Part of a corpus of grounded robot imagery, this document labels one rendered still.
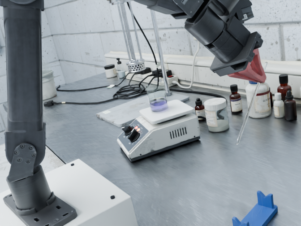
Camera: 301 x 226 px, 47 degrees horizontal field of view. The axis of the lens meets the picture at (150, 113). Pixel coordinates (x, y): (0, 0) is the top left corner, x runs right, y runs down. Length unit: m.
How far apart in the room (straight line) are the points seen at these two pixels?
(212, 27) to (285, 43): 0.51
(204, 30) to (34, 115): 0.33
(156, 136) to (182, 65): 0.64
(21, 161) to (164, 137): 0.39
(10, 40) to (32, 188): 0.25
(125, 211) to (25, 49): 0.31
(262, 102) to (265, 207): 0.43
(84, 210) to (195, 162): 0.31
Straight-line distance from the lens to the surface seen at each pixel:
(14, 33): 0.58
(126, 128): 0.92
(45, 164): 1.01
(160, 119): 0.86
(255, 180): 0.72
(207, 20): 0.64
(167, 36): 1.57
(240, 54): 0.67
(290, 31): 1.10
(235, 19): 0.68
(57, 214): 0.61
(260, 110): 1.00
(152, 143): 0.86
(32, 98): 0.59
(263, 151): 0.82
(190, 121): 0.88
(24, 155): 0.60
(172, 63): 1.52
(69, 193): 0.69
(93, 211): 0.60
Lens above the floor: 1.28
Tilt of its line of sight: 18 degrees down
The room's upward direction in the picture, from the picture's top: 12 degrees counter-clockwise
